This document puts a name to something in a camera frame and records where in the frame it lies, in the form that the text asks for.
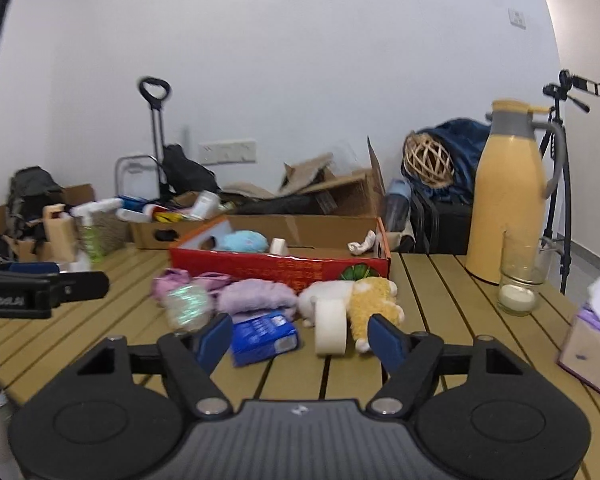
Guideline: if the large cardboard box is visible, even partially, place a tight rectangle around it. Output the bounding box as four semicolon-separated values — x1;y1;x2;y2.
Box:
0;184;97;241
2;237;46;263

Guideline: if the black trolley handle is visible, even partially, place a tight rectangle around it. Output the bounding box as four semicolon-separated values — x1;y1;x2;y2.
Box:
139;76;172;196

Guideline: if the glass cup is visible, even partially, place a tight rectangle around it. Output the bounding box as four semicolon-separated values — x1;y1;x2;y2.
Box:
497;230;553;317

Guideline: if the black trolley bag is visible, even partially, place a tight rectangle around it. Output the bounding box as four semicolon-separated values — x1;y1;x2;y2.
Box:
161;144;221;196

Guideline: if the yellow thermos jug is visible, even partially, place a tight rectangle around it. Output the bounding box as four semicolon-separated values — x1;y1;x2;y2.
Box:
465;100;573;286

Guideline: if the red cardboard box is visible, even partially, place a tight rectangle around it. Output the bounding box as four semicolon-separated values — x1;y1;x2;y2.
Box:
169;216;392;295

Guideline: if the yellow plush toy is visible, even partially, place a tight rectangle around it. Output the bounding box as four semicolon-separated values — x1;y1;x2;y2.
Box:
347;276;405;353

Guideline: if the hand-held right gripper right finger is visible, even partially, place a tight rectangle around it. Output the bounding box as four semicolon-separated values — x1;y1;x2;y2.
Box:
367;312;556;417

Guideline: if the white wall outlet strip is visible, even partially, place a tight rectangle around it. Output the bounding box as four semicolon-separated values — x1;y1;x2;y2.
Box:
198;140;257;165

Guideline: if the iridescent glitter ball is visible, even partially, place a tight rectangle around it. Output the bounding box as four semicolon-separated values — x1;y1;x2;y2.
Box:
162;284;213;331

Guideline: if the blue plush toy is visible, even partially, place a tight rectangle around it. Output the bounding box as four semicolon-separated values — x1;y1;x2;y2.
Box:
223;230;270;253

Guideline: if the small white carton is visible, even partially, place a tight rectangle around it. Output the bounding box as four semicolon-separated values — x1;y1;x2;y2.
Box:
194;191;222;221

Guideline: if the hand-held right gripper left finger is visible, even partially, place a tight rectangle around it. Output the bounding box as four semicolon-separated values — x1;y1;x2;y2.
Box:
30;312;234;417

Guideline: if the open brown cardboard box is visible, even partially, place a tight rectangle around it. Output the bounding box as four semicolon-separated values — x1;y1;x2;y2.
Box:
220;136;387;218

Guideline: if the grey backpack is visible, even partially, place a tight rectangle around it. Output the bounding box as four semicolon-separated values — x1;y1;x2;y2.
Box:
5;166;66;241

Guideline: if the blue water bottle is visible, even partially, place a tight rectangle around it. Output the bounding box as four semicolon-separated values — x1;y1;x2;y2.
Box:
384;180;413;233

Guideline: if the black tripod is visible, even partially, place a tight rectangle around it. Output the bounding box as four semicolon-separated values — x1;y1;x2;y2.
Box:
537;85;591;296

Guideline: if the green spray bottle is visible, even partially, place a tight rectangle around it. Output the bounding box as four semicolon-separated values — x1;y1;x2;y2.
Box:
70;199;123;263

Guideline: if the white tape roll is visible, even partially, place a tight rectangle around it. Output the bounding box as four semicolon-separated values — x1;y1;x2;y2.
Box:
314;297;350;357

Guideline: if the red white bottle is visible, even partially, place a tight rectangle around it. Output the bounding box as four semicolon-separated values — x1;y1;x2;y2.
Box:
116;205;156;223

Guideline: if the black suitcase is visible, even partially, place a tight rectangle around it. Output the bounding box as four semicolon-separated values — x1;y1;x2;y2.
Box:
410;195;473;255

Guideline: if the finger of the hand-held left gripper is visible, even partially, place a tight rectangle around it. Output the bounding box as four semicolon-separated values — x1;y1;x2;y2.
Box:
0;260;61;281
47;271;111;306

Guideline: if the wicker ball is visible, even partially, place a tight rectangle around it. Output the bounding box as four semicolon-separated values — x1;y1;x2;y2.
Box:
403;132;455;187

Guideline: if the blue tissue packet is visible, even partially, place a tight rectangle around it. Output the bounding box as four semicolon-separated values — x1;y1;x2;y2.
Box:
230;310;301;367

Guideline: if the pink plush toy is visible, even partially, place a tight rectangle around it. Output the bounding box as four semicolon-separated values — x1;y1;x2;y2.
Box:
151;268;191;301

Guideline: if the beige carton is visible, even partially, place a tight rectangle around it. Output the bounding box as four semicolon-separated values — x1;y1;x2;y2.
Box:
42;203;78;262

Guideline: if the metal folding stool frame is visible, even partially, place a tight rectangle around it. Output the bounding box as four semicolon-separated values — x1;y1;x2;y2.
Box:
114;154;162;198

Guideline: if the purple plush toy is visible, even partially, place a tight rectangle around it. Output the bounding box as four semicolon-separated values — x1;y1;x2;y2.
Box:
217;279;298;318

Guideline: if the brown box with handle hole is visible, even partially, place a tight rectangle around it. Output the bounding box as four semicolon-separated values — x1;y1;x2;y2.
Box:
130;210;231;251

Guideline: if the white plush toy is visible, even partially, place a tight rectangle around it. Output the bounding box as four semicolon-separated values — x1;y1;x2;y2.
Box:
297;280;356;328

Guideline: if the purple tissue pack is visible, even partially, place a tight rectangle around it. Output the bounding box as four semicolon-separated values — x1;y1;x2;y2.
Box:
557;260;600;401

